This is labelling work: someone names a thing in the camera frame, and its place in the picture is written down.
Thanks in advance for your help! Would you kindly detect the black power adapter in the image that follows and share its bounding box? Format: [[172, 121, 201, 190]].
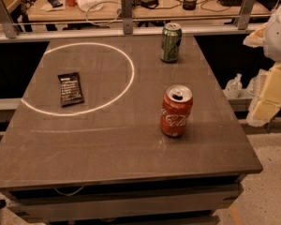
[[140, 0, 159, 8]]

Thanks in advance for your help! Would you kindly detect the black rxbar chocolate wrapper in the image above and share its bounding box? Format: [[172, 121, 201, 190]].
[[58, 72, 84, 107]]

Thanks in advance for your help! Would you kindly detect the small black round container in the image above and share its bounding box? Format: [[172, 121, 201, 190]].
[[183, 0, 198, 10]]

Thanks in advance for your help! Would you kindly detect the clear plastic bottle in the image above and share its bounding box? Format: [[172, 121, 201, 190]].
[[224, 73, 243, 98]]

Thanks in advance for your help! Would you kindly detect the green soda can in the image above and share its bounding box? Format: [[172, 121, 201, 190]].
[[160, 22, 182, 63]]

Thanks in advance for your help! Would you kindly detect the metal rail with brackets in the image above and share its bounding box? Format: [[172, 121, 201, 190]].
[[0, 0, 259, 41]]

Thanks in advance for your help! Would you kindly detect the white crumpled cloth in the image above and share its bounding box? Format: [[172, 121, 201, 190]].
[[76, 0, 104, 11]]

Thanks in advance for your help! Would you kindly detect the red coca-cola can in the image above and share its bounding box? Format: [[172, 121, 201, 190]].
[[160, 84, 193, 137]]

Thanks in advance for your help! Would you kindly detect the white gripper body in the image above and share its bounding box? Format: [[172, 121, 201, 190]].
[[263, 5, 281, 62]]

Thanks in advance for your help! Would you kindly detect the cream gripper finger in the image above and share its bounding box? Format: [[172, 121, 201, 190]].
[[246, 62, 281, 127], [243, 23, 267, 48]]

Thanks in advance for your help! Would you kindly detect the white cable loop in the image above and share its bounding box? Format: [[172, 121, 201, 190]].
[[84, 0, 123, 26]]

